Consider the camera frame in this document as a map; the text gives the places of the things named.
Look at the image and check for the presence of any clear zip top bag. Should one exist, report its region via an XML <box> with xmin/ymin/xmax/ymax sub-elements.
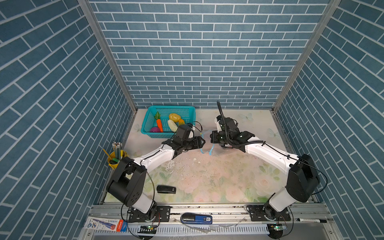
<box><xmin>200</xmin><ymin>128</ymin><xmax>265</xmax><ymax>157</ymax></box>

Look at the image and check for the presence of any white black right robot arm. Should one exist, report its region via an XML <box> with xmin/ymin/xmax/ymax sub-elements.
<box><xmin>210</xmin><ymin>131</ymin><xmax>321</xmax><ymax>221</ymax></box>

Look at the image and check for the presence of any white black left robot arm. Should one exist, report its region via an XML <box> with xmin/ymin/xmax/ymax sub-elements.
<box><xmin>106</xmin><ymin>136</ymin><xmax>206</xmax><ymax>219</ymax></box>

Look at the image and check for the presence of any white toy daikon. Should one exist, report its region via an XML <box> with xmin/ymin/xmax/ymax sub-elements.
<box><xmin>168</xmin><ymin>120</ymin><xmax>178</xmax><ymax>133</ymax></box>

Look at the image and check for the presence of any teal plastic basket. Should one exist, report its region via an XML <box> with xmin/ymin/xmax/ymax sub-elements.
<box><xmin>141</xmin><ymin>106</ymin><xmax>196</xmax><ymax>139</ymax></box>

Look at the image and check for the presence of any purple toy eggplant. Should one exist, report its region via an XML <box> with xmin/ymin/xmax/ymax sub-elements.
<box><xmin>150</xmin><ymin>127</ymin><xmax>162</xmax><ymax>133</ymax></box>

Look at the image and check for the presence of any orange toy carrot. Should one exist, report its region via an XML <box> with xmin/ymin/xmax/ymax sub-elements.
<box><xmin>155</xmin><ymin>112</ymin><xmax>164</xmax><ymax>133</ymax></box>

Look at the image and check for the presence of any black stapler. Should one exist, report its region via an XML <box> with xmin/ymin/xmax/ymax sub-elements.
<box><xmin>157</xmin><ymin>185</ymin><xmax>177</xmax><ymax>194</ymax></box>

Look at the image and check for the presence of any yellow pen cup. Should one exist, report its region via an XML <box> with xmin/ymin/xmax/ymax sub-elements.
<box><xmin>103</xmin><ymin>142</ymin><xmax>129</xmax><ymax>170</ymax></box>

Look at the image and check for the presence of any blue black box cutter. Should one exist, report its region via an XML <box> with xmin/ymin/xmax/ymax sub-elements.
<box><xmin>181</xmin><ymin>213</ymin><xmax>213</xmax><ymax>225</ymax></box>

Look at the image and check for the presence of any red blue pencil box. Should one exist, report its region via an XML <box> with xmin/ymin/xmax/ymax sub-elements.
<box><xmin>84</xmin><ymin>217</ymin><xmax>128</xmax><ymax>233</ymax></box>

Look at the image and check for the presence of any black marker pen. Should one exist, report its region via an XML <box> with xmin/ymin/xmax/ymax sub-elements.
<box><xmin>296</xmin><ymin>218</ymin><xmax>328</xmax><ymax>224</ymax></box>

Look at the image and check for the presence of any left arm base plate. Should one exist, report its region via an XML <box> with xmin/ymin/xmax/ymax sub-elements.
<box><xmin>129</xmin><ymin>206</ymin><xmax>171</xmax><ymax>223</ymax></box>

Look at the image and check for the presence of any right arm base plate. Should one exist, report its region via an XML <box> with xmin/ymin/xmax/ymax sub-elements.
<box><xmin>246</xmin><ymin>205</ymin><xmax>292</xmax><ymax>222</ymax></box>

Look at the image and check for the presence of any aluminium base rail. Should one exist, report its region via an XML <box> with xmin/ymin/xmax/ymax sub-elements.
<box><xmin>80</xmin><ymin>203</ymin><xmax>342</xmax><ymax>240</ymax></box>

